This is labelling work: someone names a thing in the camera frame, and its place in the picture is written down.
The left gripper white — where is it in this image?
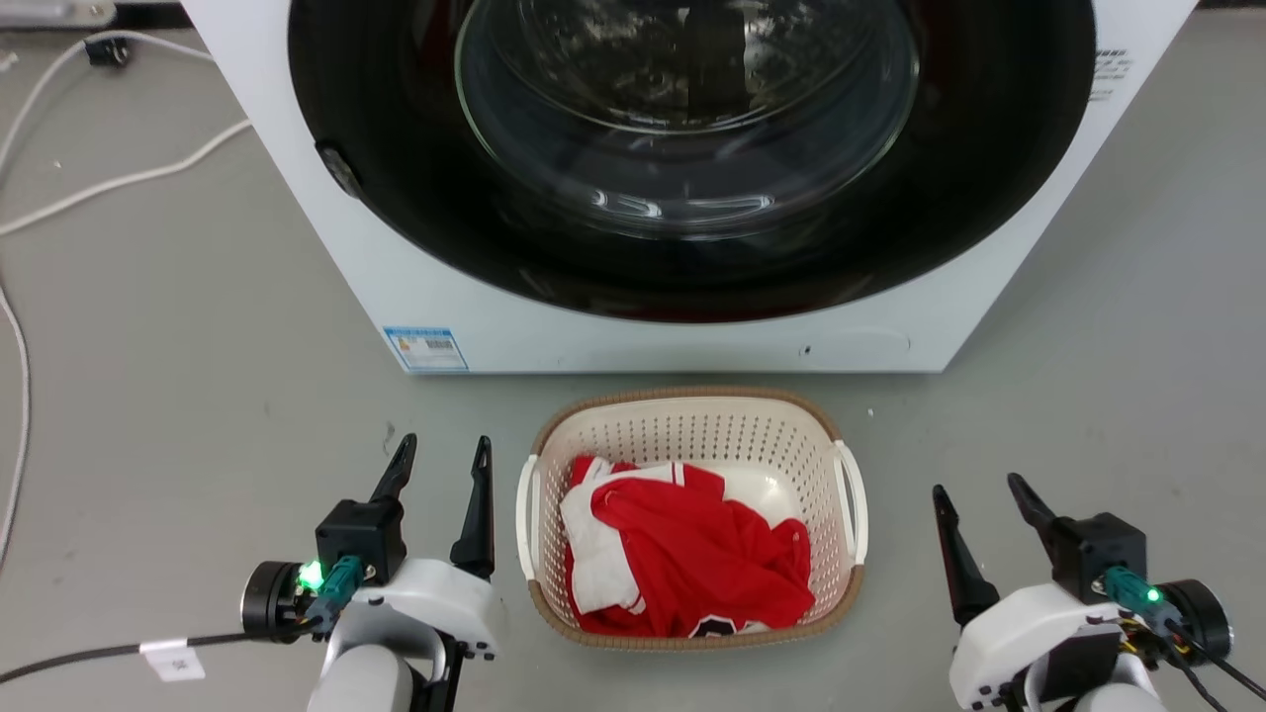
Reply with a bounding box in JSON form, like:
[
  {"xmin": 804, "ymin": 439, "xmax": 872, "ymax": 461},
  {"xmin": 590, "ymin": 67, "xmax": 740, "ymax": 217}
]
[{"xmin": 241, "ymin": 432, "xmax": 505, "ymax": 662}]

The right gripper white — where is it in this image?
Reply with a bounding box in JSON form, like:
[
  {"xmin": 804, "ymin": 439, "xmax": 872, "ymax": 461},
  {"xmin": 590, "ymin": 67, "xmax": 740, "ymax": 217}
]
[{"xmin": 932, "ymin": 472, "xmax": 1234, "ymax": 712}]

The cream perforated laundry basket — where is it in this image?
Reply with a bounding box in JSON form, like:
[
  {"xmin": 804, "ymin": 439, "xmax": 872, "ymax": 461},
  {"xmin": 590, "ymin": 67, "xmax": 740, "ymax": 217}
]
[{"xmin": 515, "ymin": 386, "xmax": 869, "ymax": 652}]

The blue energy label sticker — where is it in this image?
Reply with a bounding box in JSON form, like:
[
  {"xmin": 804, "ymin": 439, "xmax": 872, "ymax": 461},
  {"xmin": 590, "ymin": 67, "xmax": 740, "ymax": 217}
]
[{"xmin": 383, "ymin": 325, "xmax": 470, "ymax": 373}]

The red and white garment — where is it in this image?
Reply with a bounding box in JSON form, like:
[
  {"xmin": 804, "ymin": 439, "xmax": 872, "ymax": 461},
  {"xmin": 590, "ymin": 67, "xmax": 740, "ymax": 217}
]
[{"xmin": 560, "ymin": 455, "xmax": 817, "ymax": 639}]

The black door latch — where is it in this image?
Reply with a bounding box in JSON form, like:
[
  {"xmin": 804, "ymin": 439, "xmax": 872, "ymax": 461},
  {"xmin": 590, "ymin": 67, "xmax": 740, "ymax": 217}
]
[{"xmin": 316, "ymin": 142, "xmax": 363, "ymax": 196}]

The white front-load washing machine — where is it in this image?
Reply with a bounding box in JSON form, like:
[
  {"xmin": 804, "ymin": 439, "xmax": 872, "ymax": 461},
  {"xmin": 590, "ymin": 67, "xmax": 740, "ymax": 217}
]
[{"xmin": 181, "ymin": 0, "xmax": 1201, "ymax": 376}]

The black round washer door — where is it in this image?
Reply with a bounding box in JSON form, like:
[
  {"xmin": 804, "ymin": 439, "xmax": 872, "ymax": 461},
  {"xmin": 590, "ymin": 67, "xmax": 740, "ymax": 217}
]
[{"xmin": 288, "ymin": 0, "xmax": 1098, "ymax": 324}]

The small grey text sticker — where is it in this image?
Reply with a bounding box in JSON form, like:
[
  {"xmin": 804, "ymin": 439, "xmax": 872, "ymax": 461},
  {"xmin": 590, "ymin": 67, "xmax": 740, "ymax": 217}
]
[{"xmin": 1089, "ymin": 48, "xmax": 1134, "ymax": 104}]

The grey power strip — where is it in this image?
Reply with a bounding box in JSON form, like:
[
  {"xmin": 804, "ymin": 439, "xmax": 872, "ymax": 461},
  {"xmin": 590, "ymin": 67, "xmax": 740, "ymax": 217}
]
[{"xmin": 0, "ymin": 0, "xmax": 118, "ymax": 29}]

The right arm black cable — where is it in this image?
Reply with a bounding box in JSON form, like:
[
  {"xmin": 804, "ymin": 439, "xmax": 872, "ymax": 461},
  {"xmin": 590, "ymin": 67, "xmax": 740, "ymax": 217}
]
[{"xmin": 1104, "ymin": 566, "xmax": 1266, "ymax": 712}]

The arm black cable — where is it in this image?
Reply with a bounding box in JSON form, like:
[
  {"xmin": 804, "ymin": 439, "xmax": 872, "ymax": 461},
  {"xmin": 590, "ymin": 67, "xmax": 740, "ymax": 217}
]
[
  {"xmin": 1104, "ymin": 566, "xmax": 1266, "ymax": 712},
  {"xmin": 0, "ymin": 569, "xmax": 365, "ymax": 686}
]

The white cable tag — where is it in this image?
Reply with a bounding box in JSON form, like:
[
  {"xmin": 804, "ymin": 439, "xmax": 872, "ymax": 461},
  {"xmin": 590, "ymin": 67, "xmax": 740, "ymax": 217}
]
[{"xmin": 139, "ymin": 639, "xmax": 207, "ymax": 684}]

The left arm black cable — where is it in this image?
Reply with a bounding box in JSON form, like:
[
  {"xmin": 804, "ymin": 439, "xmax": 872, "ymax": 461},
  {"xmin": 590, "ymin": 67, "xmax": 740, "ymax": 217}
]
[{"xmin": 0, "ymin": 569, "xmax": 365, "ymax": 686}]

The white cable along floor edge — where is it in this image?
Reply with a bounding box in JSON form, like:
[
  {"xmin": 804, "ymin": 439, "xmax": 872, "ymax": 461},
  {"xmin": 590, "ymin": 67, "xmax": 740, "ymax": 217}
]
[{"xmin": 0, "ymin": 285, "xmax": 33, "ymax": 573}]

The thick white floor cable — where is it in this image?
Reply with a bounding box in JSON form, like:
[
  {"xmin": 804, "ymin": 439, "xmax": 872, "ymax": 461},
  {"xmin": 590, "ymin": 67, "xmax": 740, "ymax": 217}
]
[{"xmin": 0, "ymin": 119, "xmax": 253, "ymax": 238}]

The thin white floor cable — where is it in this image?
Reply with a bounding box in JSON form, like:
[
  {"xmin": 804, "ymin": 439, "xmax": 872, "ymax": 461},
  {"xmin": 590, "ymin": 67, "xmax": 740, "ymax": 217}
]
[{"xmin": 0, "ymin": 29, "xmax": 217, "ymax": 179}]

